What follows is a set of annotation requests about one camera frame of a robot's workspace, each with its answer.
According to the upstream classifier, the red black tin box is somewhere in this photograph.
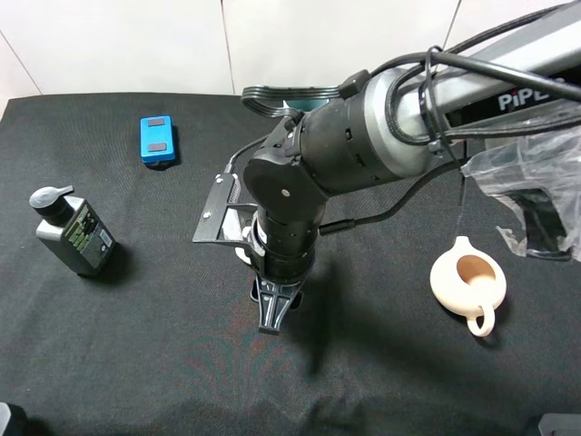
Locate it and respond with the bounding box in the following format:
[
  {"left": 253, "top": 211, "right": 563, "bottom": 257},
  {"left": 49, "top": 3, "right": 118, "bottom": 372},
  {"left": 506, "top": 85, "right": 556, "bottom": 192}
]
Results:
[{"left": 256, "top": 281, "right": 302, "bottom": 318}]

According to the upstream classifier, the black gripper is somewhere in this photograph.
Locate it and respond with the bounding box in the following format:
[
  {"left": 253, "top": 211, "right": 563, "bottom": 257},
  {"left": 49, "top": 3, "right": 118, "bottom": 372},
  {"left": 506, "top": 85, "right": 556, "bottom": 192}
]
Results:
[{"left": 248, "top": 206, "right": 320, "bottom": 334}]

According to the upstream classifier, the beige ceramic teapot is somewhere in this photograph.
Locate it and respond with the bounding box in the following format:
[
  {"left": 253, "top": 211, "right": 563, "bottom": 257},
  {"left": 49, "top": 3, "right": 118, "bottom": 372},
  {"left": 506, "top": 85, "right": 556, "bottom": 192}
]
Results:
[{"left": 429, "top": 236, "right": 507, "bottom": 338}]

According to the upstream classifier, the black base left corner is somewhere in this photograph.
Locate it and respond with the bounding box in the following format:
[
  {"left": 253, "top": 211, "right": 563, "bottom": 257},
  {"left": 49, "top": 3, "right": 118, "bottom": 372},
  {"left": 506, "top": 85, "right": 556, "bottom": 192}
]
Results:
[{"left": 0, "top": 402, "right": 27, "bottom": 436}]

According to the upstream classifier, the clear plastic wrap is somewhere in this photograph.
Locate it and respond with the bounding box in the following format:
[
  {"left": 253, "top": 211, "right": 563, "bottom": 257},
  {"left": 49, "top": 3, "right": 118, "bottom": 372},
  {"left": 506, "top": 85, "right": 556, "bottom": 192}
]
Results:
[{"left": 462, "top": 127, "right": 580, "bottom": 262}]

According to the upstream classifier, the black tablecloth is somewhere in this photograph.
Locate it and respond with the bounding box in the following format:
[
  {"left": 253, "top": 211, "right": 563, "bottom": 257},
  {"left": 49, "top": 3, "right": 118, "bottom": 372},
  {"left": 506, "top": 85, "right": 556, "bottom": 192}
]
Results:
[{"left": 1, "top": 94, "right": 580, "bottom": 435}]

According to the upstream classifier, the teal plastic cup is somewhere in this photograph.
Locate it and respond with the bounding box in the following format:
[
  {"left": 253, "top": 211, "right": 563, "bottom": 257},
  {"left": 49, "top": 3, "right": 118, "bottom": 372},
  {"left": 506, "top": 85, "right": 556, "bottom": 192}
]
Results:
[{"left": 283, "top": 99, "right": 329, "bottom": 112}]

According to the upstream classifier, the white small figurine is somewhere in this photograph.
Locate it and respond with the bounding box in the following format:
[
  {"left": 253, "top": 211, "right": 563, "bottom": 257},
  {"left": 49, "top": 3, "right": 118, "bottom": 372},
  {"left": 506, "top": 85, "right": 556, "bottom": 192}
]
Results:
[{"left": 235, "top": 226, "right": 251, "bottom": 266}]

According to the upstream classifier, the grey base right corner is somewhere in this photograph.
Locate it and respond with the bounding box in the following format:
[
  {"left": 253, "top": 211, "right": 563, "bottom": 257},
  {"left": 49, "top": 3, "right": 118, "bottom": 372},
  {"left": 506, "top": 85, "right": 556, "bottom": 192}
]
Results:
[{"left": 538, "top": 414, "right": 581, "bottom": 436}]

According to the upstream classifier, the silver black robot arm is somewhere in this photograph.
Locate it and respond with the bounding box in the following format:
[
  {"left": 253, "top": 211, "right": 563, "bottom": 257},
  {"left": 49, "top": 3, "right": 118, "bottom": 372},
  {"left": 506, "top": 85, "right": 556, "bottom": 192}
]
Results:
[{"left": 241, "top": 2, "right": 580, "bottom": 334}]

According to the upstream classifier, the black cable bundle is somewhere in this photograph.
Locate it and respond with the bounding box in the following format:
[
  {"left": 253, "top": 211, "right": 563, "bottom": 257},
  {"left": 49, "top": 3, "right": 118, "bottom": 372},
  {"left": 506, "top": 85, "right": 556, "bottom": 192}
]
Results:
[{"left": 221, "top": 0, "right": 581, "bottom": 255}]

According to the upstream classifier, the blue rectangular box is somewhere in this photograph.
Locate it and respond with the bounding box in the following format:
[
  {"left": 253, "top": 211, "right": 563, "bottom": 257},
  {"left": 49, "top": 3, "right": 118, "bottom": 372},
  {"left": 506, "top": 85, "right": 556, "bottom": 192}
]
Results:
[{"left": 140, "top": 115, "right": 176, "bottom": 165}]

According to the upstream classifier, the black pump bottle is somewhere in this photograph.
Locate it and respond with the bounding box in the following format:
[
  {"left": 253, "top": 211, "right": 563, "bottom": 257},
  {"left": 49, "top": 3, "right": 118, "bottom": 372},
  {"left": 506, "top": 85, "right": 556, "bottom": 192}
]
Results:
[{"left": 29, "top": 185, "right": 116, "bottom": 276}]

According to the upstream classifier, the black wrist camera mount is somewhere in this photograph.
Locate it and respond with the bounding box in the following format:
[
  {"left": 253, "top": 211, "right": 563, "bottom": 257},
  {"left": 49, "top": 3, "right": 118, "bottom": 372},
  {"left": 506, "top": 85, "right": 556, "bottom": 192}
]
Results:
[{"left": 192, "top": 173, "right": 257, "bottom": 248}]

